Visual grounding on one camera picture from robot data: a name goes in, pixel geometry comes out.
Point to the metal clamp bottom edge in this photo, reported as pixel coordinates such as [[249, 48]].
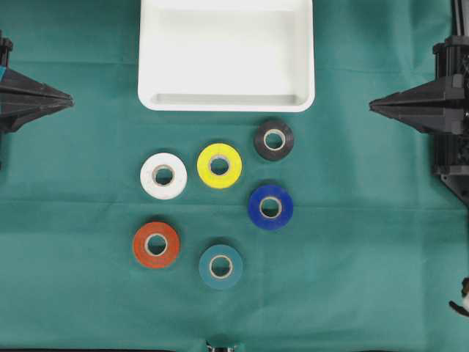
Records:
[[214, 348]]

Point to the white plastic tray case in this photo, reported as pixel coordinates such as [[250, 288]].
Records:
[[226, 56]]

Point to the orange tape roll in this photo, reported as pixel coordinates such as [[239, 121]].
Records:
[[156, 245]]

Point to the blue tape roll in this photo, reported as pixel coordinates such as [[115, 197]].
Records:
[[270, 207]]

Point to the white tape roll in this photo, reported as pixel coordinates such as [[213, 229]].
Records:
[[163, 176]]

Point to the white black object table edge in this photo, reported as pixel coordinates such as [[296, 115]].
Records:
[[464, 307]]

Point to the green table cloth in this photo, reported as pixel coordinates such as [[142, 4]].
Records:
[[376, 247]]

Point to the yellow tape roll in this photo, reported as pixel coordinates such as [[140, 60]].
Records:
[[219, 165]]

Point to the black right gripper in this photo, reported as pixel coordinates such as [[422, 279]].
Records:
[[438, 107]]

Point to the teal green tape roll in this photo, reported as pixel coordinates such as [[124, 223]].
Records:
[[221, 267]]

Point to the black tape roll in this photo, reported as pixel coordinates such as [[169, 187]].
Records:
[[274, 140]]

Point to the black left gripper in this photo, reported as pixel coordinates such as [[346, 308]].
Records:
[[20, 90]]

